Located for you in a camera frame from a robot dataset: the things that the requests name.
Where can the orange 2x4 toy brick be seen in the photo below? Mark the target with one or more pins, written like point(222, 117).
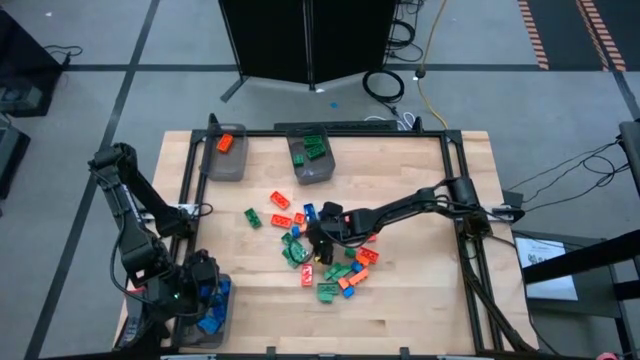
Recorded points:
point(306, 275)
point(280, 200)
point(281, 221)
point(371, 255)
point(225, 143)

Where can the blue 2x4 toy brick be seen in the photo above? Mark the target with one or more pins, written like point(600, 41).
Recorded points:
point(205, 291)
point(209, 325)
point(218, 310)
point(310, 212)

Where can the black mat with orange stripes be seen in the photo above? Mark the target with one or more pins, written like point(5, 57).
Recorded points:
point(560, 30)

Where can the blue 2x2 toy brick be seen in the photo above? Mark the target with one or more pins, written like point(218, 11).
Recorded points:
point(357, 266)
point(348, 292)
point(225, 286)
point(296, 231)

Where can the small red object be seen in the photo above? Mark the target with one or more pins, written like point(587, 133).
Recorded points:
point(607, 356)

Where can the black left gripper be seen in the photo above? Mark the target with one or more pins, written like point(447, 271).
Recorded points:
point(180, 290)

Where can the orange long toy brick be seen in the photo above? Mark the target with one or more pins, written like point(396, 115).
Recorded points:
point(359, 277)

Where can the black aluminium table frame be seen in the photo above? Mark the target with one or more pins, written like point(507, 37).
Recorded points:
point(260, 133)

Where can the black power adapter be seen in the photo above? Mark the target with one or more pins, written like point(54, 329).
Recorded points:
point(512, 198)

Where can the black beam desk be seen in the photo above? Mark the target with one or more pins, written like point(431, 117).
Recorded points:
point(575, 260)

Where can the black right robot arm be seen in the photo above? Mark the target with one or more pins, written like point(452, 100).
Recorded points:
point(400, 207)

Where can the black equipment case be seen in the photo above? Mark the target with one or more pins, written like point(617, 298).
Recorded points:
point(12, 160)

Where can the grey red-topped holder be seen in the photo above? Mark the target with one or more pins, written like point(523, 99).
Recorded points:
point(131, 325)

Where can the white paper sheet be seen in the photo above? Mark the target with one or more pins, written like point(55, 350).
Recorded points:
point(550, 280)

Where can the green long toy brick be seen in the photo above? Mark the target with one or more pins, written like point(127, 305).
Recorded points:
point(344, 272)
point(331, 272)

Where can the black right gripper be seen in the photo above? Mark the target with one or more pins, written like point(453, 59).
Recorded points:
point(335, 230)

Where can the translucent grey plastic bin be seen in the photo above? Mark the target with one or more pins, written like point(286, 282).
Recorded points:
point(187, 337)
point(320, 172)
point(232, 165)

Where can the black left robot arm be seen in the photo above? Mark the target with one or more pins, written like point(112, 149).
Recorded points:
point(150, 200)

